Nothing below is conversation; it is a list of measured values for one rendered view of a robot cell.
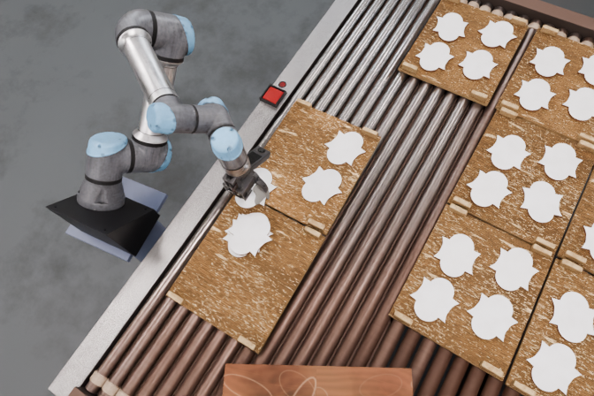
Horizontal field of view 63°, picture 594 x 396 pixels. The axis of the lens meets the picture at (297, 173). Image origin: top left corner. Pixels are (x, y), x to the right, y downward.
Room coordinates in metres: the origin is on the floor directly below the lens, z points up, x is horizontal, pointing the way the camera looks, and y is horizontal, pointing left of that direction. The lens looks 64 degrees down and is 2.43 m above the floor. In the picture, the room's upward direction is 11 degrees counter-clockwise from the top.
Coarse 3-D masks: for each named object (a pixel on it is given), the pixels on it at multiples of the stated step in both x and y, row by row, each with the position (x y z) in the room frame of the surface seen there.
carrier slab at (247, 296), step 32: (224, 224) 0.61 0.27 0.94; (288, 224) 0.56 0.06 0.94; (192, 256) 0.52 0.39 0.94; (224, 256) 0.50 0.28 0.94; (256, 256) 0.48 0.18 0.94; (288, 256) 0.46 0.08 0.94; (192, 288) 0.42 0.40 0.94; (224, 288) 0.40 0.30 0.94; (256, 288) 0.38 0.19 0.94; (288, 288) 0.36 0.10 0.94; (224, 320) 0.30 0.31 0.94; (256, 320) 0.28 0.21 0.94; (256, 352) 0.19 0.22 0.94
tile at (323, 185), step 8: (320, 168) 0.74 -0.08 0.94; (312, 176) 0.71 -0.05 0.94; (320, 176) 0.71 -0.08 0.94; (328, 176) 0.70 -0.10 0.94; (336, 176) 0.70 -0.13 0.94; (312, 184) 0.69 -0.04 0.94; (320, 184) 0.68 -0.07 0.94; (328, 184) 0.67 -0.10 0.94; (336, 184) 0.67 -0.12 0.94; (304, 192) 0.66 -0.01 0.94; (312, 192) 0.66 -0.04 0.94; (320, 192) 0.65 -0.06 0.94; (328, 192) 0.65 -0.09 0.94; (336, 192) 0.64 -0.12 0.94; (312, 200) 0.63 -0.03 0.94; (320, 200) 0.62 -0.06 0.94
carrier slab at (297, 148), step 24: (288, 120) 0.96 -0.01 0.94; (312, 120) 0.94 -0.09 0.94; (336, 120) 0.92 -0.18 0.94; (288, 144) 0.86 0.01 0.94; (312, 144) 0.84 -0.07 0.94; (264, 168) 0.79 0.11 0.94; (288, 168) 0.77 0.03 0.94; (312, 168) 0.75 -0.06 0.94; (336, 168) 0.73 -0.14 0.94; (360, 168) 0.71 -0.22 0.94; (288, 192) 0.68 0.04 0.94; (288, 216) 0.60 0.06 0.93; (312, 216) 0.58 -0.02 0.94; (336, 216) 0.56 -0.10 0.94
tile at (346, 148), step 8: (344, 136) 0.84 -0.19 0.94; (352, 136) 0.84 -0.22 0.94; (360, 136) 0.83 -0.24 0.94; (328, 144) 0.82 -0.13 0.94; (336, 144) 0.82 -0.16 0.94; (344, 144) 0.81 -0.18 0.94; (352, 144) 0.81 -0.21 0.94; (360, 144) 0.80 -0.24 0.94; (328, 152) 0.79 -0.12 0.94; (336, 152) 0.79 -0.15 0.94; (344, 152) 0.78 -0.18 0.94; (352, 152) 0.77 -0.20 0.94; (360, 152) 0.77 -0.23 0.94; (336, 160) 0.76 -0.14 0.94; (344, 160) 0.75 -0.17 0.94; (352, 160) 0.74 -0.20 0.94
